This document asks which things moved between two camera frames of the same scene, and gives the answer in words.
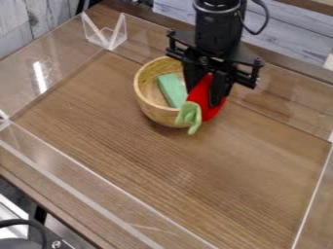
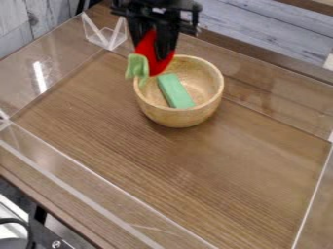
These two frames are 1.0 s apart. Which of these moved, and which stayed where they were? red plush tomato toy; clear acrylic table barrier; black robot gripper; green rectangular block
Moved: black robot gripper; red plush tomato toy
Stayed: green rectangular block; clear acrylic table barrier
